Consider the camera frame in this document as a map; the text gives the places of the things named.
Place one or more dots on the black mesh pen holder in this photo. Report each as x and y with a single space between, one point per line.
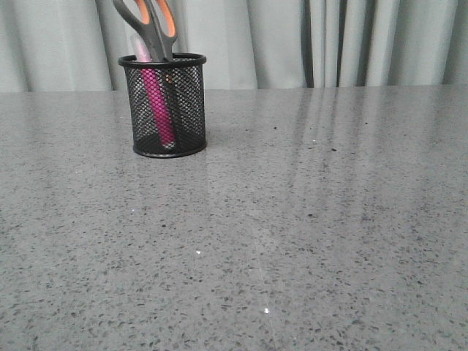
167 105

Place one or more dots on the pink marker pen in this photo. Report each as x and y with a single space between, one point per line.
156 97

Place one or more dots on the grey orange scissors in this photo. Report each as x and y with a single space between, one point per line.
158 44

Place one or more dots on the grey curtain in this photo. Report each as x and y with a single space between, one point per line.
75 45

